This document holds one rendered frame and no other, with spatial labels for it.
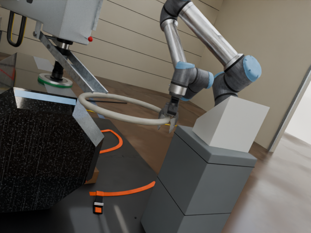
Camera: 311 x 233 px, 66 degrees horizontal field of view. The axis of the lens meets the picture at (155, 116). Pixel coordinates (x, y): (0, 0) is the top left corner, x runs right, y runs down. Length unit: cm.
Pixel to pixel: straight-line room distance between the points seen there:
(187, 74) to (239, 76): 41
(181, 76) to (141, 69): 628
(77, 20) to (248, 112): 118
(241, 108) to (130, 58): 600
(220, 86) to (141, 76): 601
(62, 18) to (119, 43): 558
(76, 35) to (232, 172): 128
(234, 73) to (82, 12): 99
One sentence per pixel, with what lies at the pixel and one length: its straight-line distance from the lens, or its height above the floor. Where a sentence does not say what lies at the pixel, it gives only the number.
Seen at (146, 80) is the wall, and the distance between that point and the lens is 763.
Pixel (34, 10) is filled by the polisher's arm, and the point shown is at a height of 125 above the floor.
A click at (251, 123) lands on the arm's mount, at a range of 161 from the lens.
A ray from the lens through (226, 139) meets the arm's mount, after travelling 154.
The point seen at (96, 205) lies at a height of 4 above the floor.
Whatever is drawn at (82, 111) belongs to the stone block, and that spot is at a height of 78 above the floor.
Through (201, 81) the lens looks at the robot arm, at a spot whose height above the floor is 120.
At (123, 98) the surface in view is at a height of 93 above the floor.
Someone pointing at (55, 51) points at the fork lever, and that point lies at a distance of 170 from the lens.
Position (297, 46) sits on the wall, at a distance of 623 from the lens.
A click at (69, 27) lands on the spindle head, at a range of 162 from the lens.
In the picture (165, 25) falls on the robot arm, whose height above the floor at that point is 143.
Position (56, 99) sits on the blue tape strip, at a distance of 151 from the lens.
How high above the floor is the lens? 128
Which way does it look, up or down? 15 degrees down
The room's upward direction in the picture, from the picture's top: 20 degrees clockwise
